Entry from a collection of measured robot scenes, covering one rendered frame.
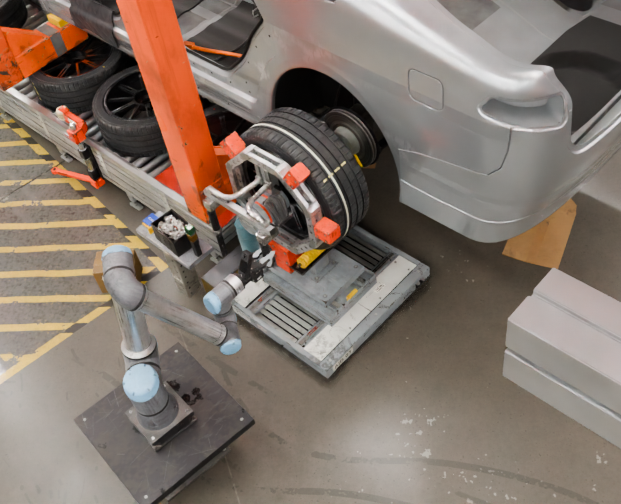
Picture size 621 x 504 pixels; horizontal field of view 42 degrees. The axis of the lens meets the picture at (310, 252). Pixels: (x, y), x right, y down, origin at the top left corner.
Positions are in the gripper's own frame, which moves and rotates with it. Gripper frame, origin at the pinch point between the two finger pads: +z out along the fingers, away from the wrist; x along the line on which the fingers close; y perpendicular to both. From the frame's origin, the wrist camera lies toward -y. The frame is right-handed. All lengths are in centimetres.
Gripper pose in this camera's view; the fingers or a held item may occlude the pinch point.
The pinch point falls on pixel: (269, 249)
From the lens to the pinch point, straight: 356.1
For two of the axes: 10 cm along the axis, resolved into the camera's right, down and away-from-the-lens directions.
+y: 1.2, 6.5, 7.5
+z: 6.7, -6.1, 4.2
